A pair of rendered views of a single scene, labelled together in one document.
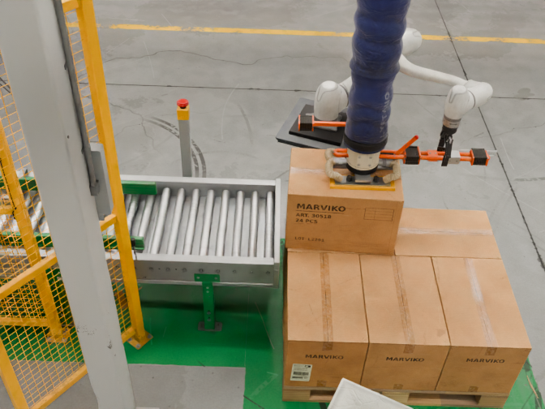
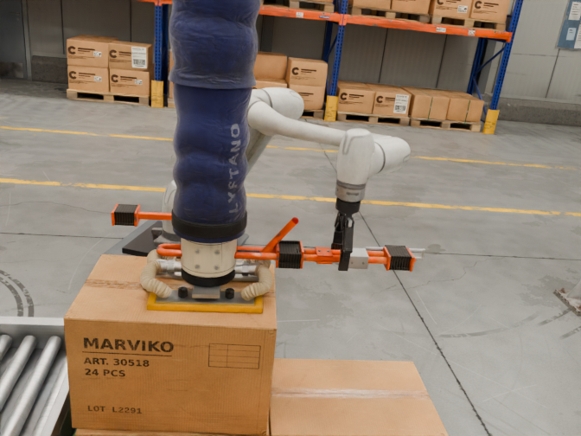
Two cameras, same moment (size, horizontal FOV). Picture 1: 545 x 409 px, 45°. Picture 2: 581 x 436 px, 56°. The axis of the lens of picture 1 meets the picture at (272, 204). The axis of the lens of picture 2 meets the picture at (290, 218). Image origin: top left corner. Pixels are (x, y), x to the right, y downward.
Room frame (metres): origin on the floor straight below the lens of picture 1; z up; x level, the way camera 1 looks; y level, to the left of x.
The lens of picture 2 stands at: (1.19, -0.51, 1.85)
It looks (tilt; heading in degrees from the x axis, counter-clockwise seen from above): 22 degrees down; 353
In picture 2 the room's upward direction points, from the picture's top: 6 degrees clockwise
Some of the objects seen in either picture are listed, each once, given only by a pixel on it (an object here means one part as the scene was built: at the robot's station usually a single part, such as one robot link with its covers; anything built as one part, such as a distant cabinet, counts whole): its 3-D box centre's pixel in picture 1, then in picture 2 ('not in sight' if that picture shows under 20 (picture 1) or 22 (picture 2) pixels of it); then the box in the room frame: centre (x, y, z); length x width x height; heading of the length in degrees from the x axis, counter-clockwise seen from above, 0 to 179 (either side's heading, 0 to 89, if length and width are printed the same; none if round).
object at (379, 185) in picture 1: (362, 180); (206, 296); (2.64, -0.46, 0.97); 0.34 x 0.10 x 0.05; 90
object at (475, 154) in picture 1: (478, 157); (397, 259); (2.72, -1.06, 1.09); 0.08 x 0.07 x 0.05; 90
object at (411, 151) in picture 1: (411, 155); (289, 253); (2.73, -0.71, 1.09); 0.10 x 0.08 x 0.06; 0
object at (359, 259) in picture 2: (452, 157); (355, 258); (2.73, -0.93, 1.09); 0.07 x 0.07 x 0.04; 0
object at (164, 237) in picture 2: (322, 118); (175, 233); (3.45, -0.29, 0.80); 0.22 x 0.18 x 0.06; 75
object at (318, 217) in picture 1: (341, 200); (180, 340); (2.73, -0.39, 0.75); 0.60 x 0.40 x 0.40; 88
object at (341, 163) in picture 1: (362, 163); (208, 270); (2.73, -0.46, 1.01); 0.34 x 0.25 x 0.06; 90
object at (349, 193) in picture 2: (452, 119); (350, 189); (2.74, -0.88, 1.31); 0.09 x 0.09 x 0.06
